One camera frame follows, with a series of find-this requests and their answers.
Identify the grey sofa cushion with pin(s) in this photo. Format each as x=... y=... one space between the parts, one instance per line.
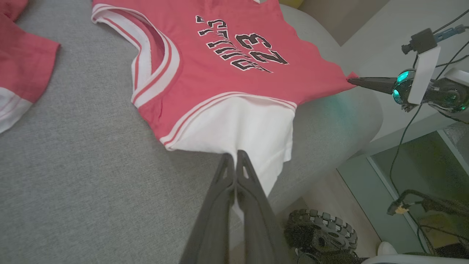
x=91 y=183

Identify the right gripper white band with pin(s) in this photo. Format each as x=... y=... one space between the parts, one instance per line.
x=421 y=80

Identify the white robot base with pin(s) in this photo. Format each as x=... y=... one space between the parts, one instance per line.
x=386 y=249

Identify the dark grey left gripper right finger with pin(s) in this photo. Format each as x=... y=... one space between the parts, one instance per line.
x=258 y=227

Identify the red basketball jersey white trim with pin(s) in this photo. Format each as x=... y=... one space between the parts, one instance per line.
x=220 y=80

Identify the black omni wheel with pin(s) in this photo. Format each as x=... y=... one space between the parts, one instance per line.
x=322 y=234

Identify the taupe wooden wall panel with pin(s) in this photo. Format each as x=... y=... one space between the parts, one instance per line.
x=337 y=18

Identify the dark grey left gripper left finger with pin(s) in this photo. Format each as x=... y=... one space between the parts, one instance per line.
x=212 y=227

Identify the red shorts white stripe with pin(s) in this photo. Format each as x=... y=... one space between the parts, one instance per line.
x=25 y=62

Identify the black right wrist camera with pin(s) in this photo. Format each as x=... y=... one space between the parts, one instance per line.
x=421 y=40

